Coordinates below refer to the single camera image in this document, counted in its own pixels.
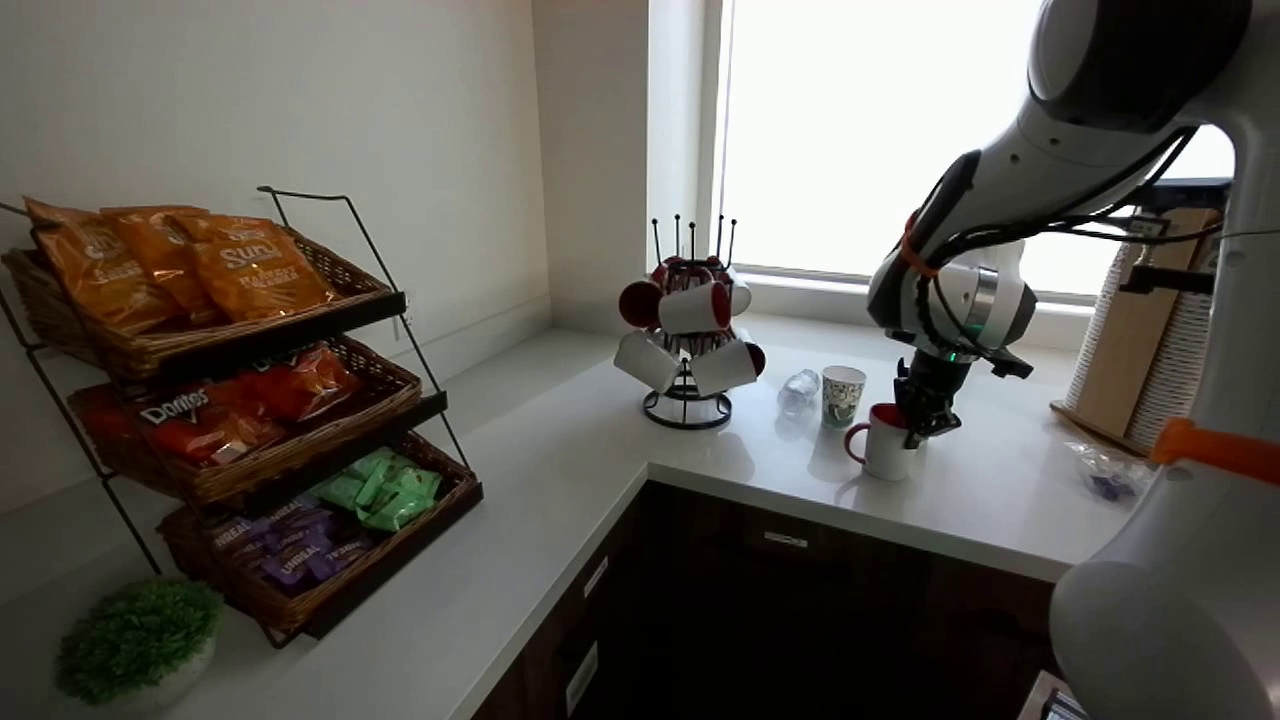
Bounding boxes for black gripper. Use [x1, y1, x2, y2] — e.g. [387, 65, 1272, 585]
[892, 348, 972, 443]

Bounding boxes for white mug red interior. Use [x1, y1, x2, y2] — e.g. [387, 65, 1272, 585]
[839, 400, 928, 490]
[692, 333, 774, 400]
[612, 328, 682, 398]
[615, 276, 674, 337]
[658, 276, 742, 339]

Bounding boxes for small patterned paper cup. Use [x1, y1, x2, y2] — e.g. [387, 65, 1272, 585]
[819, 359, 871, 431]

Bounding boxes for clear plastic cup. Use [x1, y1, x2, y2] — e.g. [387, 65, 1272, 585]
[775, 369, 823, 413]

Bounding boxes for red printed mug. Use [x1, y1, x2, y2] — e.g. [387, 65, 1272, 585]
[661, 253, 738, 292]

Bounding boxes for clear plastic bag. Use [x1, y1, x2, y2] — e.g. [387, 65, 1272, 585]
[1074, 443, 1159, 513]

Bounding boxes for dark wood cabinet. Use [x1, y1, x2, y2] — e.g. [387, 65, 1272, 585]
[474, 477, 1074, 720]

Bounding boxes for white stacked cups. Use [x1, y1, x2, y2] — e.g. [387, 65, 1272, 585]
[1159, 292, 1220, 449]

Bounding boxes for small pale rimmed box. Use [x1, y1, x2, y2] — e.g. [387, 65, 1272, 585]
[1015, 668, 1111, 720]

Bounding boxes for green snack packet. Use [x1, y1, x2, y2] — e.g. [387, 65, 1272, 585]
[317, 449, 405, 521]
[358, 464, 445, 536]

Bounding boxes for wicker basket with small packets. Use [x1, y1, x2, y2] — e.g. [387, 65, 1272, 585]
[157, 435, 487, 642]

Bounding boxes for purple snack packet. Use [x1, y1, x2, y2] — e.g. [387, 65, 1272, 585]
[218, 502, 336, 562]
[256, 531, 361, 597]

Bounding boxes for wicker basket with red bags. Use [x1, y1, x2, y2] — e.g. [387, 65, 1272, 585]
[72, 337, 452, 508]

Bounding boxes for wicker basket with orange bags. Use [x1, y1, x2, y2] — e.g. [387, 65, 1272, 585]
[3, 226, 413, 389]

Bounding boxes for orange chips bag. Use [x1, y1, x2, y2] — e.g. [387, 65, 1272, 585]
[25, 197, 183, 337]
[175, 214, 336, 324]
[104, 205, 226, 328]

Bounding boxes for red Doritos chips bag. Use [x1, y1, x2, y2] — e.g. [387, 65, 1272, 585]
[133, 377, 291, 472]

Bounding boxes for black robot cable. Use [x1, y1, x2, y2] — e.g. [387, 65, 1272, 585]
[905, 126, 1224, 353]

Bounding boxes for black wire mug rack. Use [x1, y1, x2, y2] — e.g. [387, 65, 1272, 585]
[641, 214, 744, 431]

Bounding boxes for black wire shelf frame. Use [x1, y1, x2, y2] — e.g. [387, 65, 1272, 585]
[0, 180, 474, 654]

